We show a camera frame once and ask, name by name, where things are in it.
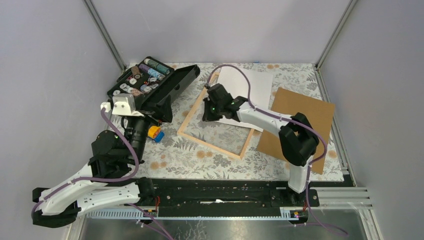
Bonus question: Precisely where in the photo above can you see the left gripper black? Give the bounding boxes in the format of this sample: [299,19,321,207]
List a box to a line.
[127,93,174,163]

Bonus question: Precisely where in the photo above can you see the photo print white back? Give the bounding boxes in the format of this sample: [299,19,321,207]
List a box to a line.
[208,66,275,133]

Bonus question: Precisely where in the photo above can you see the wooden picture frame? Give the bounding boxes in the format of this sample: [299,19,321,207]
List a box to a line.
[175,72,262,160]

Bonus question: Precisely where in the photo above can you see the brown frame backing board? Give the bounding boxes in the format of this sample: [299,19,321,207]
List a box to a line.
[257,87,335,161]

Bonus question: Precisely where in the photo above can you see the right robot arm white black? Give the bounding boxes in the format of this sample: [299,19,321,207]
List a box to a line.
[202,83,320,206]

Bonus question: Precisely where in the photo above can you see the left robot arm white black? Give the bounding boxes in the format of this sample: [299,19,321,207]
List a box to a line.
[31,93,172,229]

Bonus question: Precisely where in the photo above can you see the yellow blue toy car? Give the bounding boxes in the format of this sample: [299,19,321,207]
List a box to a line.
[147,125,165,143]

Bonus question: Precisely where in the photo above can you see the black sewing kit case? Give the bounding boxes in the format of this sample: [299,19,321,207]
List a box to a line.
[106,56,201,110]

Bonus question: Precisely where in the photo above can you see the light blue thread spool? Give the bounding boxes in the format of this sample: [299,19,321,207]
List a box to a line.
[147,68,165,80]

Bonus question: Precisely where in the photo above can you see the teal thread spool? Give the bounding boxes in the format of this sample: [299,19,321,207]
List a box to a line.
[143,58,171,75]

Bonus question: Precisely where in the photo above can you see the purple thread spool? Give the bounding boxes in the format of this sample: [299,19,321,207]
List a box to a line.
[138,63,153,76]

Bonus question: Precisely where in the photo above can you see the brown thread spool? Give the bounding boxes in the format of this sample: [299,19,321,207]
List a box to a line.
[130,65,142,80]

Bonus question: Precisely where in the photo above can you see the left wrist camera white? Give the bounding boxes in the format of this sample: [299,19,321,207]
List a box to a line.
[100,93,145,117]

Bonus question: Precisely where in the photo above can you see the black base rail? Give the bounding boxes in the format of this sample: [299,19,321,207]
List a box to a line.
[135,178,320,212]

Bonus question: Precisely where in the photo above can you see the grey slotted cable duct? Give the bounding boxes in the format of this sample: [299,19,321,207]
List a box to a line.
[85,206,299,221]

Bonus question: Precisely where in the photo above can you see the left aluminium corner post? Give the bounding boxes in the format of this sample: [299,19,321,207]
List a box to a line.
[82,0,127,72]

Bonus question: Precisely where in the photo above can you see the aluminium corner post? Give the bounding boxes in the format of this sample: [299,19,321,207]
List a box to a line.
[82,0,127,72]
[315,0,359,71]

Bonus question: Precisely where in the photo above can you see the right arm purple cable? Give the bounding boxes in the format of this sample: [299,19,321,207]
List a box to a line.
[205,64,349,237]

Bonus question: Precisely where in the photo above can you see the right aluminium corner post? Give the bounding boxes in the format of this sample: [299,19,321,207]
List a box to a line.
[315,0,359,71]

